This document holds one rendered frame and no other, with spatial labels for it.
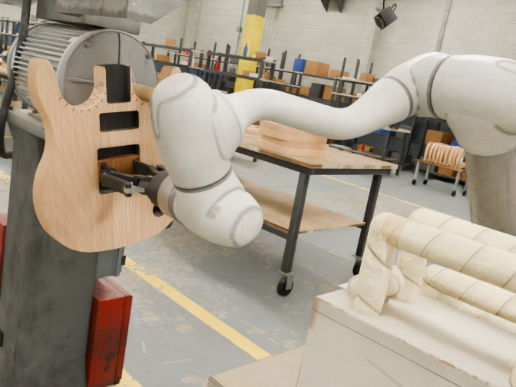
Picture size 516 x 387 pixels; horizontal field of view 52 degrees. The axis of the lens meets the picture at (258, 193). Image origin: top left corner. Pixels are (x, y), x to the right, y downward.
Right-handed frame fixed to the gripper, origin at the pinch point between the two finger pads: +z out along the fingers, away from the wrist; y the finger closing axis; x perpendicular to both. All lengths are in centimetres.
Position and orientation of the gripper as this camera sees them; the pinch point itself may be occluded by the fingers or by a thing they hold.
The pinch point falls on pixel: (120, 169)
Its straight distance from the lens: 118.6
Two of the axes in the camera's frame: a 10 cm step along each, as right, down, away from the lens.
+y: 7.3, -1.7, 6.6
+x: 0.5, -9.5, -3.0
